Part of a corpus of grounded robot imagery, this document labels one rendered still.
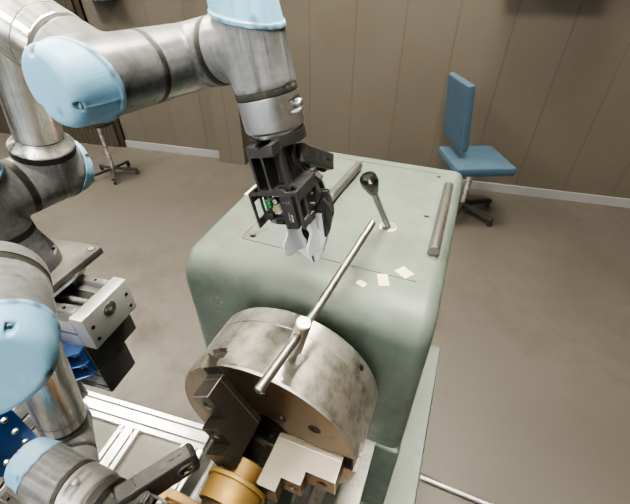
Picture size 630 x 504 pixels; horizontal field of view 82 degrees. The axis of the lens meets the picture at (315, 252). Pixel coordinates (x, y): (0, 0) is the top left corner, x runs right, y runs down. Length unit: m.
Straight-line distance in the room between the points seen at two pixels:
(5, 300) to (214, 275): 0.34
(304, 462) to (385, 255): 0.37
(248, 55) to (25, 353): 0.37
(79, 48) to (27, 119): 0.48
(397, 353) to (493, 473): 1.36
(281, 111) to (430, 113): 3.23
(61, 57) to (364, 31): 3.25
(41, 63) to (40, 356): 0.28
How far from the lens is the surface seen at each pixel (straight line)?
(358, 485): 0.87
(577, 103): 3.79
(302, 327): 0.48
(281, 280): 0.65
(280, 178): 0.48
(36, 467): 0.72
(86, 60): 0.41
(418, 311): 0.61
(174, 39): 0.48
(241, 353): 0.57
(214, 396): 0.58
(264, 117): 0.45
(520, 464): 2.01
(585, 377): 2.45
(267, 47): 0.44
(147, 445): 1.74
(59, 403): 0.77
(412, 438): 1.29
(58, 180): 0.94
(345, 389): 0.58
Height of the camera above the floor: 1.68
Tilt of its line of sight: 38 degrees down
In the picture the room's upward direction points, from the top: straight up
